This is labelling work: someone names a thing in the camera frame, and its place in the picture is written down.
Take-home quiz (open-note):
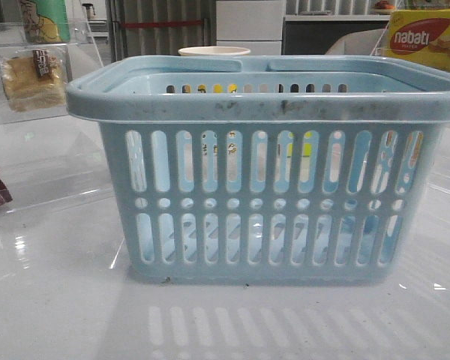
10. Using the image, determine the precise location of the packaged bread slice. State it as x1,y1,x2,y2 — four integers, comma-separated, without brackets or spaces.
0,49,67,113

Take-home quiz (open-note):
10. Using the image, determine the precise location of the light blue plastic basket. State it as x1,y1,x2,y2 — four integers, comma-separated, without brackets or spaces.
66,55,450,285

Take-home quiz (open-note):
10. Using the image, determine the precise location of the white paper cup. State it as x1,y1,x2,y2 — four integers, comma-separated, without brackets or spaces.
178,46,251,56

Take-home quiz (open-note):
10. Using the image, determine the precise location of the white drawer cabinet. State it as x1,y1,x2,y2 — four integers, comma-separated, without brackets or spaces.
215,1,286,55

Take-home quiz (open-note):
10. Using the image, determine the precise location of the clear acrylic display shelf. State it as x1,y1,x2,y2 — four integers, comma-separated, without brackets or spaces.
0,22,113,214

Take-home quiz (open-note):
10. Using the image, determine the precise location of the green cartoon printed can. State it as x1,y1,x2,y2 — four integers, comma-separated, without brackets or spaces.
19,0,71,44

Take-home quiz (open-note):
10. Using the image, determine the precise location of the yellow nabati wafer box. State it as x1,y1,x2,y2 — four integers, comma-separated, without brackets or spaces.
379,9,450,72

